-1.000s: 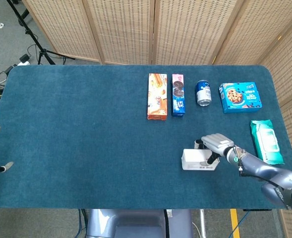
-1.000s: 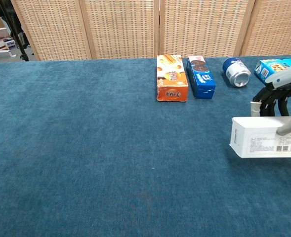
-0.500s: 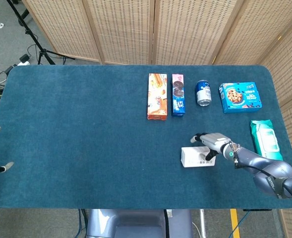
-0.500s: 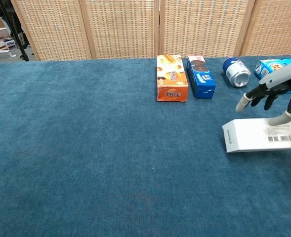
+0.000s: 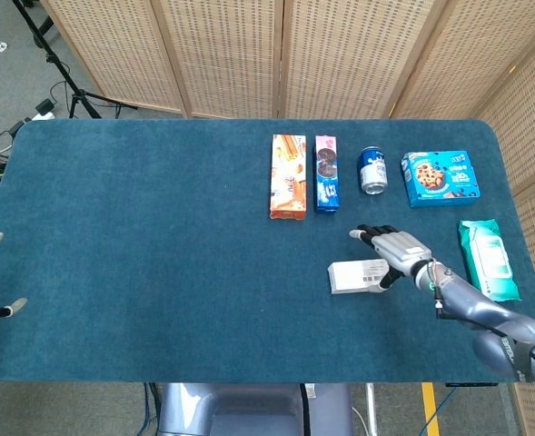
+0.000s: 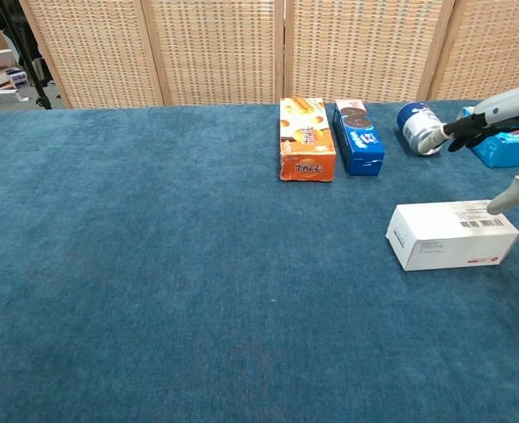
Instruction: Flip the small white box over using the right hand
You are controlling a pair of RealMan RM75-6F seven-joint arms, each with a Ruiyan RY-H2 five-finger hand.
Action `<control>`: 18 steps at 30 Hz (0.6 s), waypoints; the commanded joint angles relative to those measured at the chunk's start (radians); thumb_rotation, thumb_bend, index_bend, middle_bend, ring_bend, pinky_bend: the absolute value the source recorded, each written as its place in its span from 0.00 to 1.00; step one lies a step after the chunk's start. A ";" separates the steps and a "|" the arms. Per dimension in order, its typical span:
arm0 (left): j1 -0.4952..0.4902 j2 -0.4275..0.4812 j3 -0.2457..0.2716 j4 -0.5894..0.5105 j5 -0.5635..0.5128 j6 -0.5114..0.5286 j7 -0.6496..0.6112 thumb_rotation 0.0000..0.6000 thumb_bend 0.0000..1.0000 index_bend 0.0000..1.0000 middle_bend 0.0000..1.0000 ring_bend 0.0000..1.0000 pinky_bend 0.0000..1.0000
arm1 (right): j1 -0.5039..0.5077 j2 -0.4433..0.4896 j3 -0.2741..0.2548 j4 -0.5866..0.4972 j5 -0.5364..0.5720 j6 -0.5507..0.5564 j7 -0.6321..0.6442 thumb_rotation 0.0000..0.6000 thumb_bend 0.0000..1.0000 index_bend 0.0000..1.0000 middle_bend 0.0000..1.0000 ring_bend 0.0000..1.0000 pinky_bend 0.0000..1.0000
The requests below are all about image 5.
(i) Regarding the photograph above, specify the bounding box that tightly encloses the grey blue robot torso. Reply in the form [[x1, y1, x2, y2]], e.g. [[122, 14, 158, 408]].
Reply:
[[156, 382, 355, 436]]

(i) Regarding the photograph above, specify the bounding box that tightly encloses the black tripod stand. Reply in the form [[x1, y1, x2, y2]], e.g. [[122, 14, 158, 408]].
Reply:
[[11, 0, 137, 120]]

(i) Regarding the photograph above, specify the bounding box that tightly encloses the white small box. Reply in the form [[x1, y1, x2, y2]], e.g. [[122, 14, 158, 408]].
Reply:
[[327, 259, 391, 296]]

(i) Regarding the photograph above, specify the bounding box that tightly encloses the blue chocolate chip cookie box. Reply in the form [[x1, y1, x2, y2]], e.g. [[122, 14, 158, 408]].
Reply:
[[401, 150, 482, 209]]

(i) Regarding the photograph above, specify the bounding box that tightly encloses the blue felt table cover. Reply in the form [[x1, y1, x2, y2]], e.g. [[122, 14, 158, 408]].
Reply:
[[0, 118, 535, 383]]

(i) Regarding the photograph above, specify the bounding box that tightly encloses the black cable on torso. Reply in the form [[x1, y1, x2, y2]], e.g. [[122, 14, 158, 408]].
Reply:
[[299, 383, 314, 436]]

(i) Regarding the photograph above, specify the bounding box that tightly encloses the blue floor cable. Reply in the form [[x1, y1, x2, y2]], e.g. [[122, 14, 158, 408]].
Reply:
[[419, 385, 460, 436], [141, 382, 162, 436]]

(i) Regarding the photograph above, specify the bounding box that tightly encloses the blue white drink can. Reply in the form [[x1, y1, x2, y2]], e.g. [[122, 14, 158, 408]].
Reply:
[[357, 145, 389, 196]]

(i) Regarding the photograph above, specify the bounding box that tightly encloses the metal table leg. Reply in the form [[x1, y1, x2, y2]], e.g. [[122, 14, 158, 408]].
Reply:
[[365, 383, 380, 436]]

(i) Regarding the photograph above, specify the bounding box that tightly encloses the green wet wipes pack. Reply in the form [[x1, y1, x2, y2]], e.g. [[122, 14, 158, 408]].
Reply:
[[458, 218, 521, 303]]

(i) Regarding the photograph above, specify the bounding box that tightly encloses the woven bamboo folding screen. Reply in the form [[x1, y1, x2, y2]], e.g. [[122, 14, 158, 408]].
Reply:
[[39, 0, 535, 436]]

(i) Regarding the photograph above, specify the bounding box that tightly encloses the orange biscuit box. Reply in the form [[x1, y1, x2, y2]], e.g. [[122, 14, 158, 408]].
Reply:
[[269, 134, 308, 223]]

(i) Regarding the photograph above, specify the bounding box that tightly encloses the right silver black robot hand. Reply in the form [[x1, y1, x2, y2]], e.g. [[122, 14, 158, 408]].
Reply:
[[349, 223, 434, 290]]

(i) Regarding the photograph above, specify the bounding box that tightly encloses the blue sandwich cookie pack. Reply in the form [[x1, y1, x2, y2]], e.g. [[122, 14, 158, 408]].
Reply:
[[313, 134, 342, 214]]

